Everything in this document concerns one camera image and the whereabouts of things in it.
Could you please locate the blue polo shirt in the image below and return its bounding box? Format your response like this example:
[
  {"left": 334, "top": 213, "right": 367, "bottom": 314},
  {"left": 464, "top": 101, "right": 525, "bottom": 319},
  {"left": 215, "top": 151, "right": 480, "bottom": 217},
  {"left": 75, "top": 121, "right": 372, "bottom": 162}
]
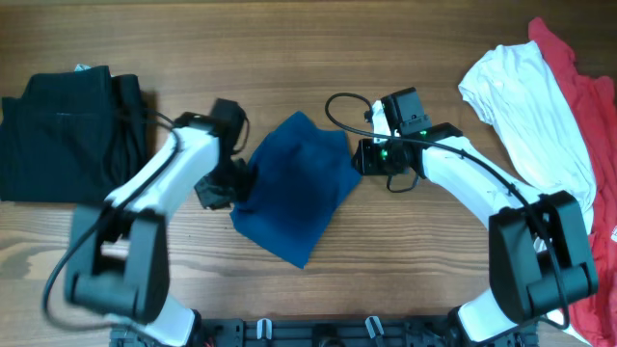
[{"left": 230, "top": 112, "right": 362, "bottom": 269}]

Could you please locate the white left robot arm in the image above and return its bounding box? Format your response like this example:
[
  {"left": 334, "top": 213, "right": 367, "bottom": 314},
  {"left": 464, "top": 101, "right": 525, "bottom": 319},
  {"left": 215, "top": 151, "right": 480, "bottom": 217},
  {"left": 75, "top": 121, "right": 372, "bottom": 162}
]
[{"left": 64, "top": 111, "right": 252, "bottom": 346}]

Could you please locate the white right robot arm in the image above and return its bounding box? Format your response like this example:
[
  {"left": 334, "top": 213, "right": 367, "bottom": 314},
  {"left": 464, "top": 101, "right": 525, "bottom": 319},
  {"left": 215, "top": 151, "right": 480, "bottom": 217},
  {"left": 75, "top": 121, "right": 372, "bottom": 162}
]
[{"left": 352, "top": 123, "right": 599, "bottom": 346}]

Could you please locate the white t-shirt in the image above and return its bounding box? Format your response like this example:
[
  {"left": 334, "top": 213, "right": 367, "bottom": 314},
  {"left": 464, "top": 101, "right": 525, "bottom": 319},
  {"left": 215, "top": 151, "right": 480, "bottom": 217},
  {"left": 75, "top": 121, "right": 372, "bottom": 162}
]
[{"left": 458, "top": 40, "right": 597, "bottom": 233}]

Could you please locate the folded black garment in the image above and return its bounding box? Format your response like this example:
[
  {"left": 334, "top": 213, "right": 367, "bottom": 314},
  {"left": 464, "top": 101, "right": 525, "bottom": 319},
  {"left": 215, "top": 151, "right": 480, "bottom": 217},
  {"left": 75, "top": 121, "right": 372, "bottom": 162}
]
[{"left": 1, "top": 66, "right": 148, "bottom": 203}]

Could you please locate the red t-shirt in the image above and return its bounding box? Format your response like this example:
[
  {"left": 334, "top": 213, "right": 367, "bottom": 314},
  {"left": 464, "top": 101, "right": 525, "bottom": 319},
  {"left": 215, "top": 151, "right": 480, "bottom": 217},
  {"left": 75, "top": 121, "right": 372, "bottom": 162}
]
[{"left": 528, "top": 17, "right": 616, "bottom": 346}]

